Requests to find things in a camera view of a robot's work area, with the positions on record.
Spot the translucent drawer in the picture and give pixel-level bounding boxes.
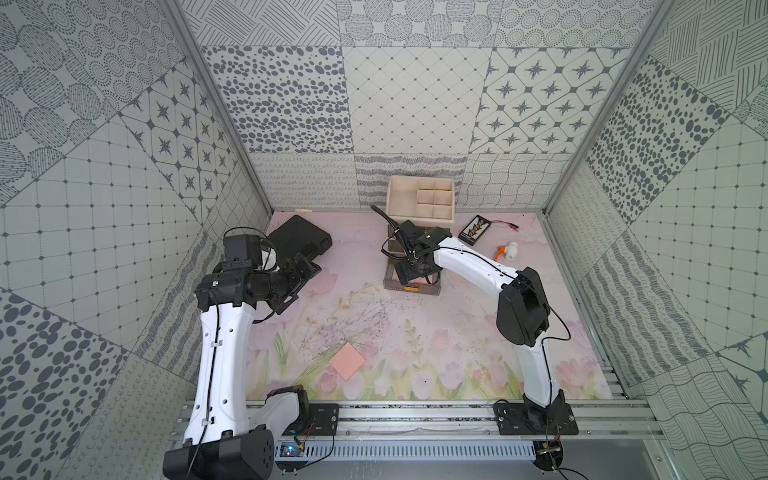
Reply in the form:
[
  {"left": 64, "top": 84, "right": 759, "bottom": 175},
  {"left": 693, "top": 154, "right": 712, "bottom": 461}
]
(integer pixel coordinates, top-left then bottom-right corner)
[{"left": 383, "top": 250, "right": 441, "bottom": 296}]

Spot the beige drawer organizer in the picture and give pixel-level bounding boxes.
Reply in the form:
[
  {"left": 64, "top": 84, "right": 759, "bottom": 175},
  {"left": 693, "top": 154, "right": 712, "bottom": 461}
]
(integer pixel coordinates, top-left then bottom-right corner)
[{"left": 385, "top": 176, "right": 456, "bottom": 229}]

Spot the pink sticky pad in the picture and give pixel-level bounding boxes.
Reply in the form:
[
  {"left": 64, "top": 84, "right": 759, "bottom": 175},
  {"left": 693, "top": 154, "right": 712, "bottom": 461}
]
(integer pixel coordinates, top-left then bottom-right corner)
[{"left": 329, "top": 343, "right": 366, "bottom": 381}]

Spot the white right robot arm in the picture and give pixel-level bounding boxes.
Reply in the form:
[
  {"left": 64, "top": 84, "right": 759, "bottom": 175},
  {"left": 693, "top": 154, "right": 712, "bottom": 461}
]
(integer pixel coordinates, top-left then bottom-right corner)
[{"left": 372, "top": 206, "right": 569, "bottom": 433}]

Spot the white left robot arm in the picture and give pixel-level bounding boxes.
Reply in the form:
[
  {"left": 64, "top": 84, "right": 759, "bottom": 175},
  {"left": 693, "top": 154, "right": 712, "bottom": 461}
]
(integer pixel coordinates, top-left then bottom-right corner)
[{"left": 162, "top": 254, "right": 321, "bottom": 479}]

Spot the black plastic tool case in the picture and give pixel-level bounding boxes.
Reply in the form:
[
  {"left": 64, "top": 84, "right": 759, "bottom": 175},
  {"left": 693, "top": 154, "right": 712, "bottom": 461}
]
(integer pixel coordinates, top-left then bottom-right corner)
[{"left": 267, "top": 215, "right": 333, "bottom": 261}]

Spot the black battery holder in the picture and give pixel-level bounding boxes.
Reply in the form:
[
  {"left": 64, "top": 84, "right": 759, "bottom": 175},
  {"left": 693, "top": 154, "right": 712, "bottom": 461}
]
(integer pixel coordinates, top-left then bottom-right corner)
[{"left": 458, "top": 215, "right": 519, "bottom": 246}]

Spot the white glue bottle orange cap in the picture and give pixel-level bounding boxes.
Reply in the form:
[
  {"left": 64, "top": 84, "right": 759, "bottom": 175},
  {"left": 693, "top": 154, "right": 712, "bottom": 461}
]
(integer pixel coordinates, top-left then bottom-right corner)
[{"left": 494, "top": 242, "right": 519, "bottom": 262}]

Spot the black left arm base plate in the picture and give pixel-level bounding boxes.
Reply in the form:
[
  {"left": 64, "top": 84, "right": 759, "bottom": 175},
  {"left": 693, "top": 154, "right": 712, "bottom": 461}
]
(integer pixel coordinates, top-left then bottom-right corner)
[{"left": 282, "top": 402, "right": 340, "bottom": 437}]

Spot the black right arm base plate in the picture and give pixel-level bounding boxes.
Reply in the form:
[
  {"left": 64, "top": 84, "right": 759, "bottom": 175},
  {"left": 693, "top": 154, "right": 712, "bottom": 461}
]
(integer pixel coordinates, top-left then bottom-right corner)
[{"left": 493, "top": 401, "right": 579, "bottom": 437}]

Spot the aluminium mounting rail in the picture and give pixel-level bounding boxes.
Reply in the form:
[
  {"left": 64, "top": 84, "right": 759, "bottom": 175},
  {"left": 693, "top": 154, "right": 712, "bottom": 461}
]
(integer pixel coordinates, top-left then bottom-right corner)
[{"left": 170, "top": 398, "right": 667, "bottom": 463}]

